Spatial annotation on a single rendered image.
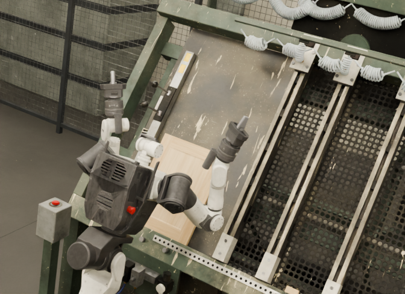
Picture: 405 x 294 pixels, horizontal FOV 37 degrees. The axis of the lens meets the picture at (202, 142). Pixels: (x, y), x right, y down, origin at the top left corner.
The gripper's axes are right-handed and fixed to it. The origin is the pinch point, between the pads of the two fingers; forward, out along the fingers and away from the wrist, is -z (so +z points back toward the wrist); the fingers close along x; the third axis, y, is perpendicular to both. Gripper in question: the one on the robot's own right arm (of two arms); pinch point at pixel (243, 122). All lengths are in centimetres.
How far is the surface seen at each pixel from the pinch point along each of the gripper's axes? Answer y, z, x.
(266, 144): 32.9, 15.5, 16.4
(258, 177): 29.8, 28.4, 6.3
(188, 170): 12, 49, 35
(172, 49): 10, 10, 99
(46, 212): -47, 92, 44
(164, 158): 4, 52, 48
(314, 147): 45.7, 3.9, 0.7
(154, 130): 0, 44, 62
